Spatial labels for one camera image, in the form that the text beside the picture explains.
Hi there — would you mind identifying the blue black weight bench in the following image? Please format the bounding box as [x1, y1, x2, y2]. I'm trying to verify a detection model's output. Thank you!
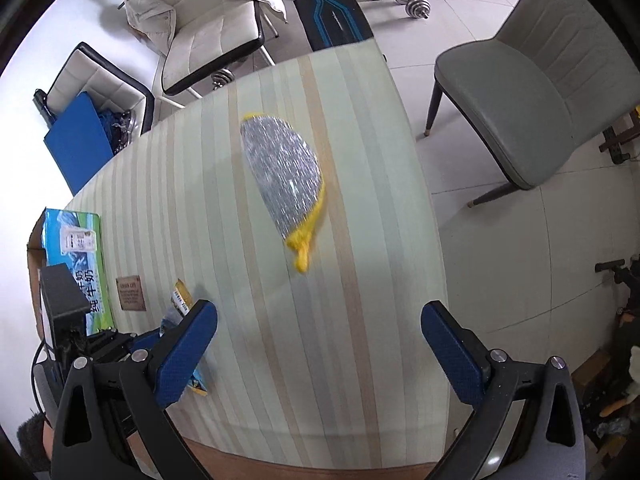
[294, 0, 373, 51]

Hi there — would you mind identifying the chrome dumbbell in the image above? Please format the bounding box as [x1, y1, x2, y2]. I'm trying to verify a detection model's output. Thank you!
[395, 0, 431, 20]

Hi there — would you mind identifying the white cushioned chair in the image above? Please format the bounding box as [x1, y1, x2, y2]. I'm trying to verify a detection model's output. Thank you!
[136, 1, 274, 106]

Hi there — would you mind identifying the grey upholstered chair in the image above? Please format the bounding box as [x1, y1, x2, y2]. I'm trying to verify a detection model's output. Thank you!
[425, 0, 639, 205]

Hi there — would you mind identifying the blue milk carton box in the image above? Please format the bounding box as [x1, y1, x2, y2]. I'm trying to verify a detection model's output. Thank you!
[27, 208, 115, 335]

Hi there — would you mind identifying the brown Green Life plaque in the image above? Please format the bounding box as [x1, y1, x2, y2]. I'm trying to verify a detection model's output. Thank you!
[116, 275, 146, 312]

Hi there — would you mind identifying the white bench seat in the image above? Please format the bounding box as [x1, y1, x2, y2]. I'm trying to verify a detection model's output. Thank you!
[32, 42, 155, 140]

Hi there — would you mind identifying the small orange snack bag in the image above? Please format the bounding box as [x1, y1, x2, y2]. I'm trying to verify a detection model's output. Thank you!
[159, 278, 208, 397]

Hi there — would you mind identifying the striped table cloth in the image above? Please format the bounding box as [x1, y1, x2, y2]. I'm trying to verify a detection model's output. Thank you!
[70, 40, 449, 469]

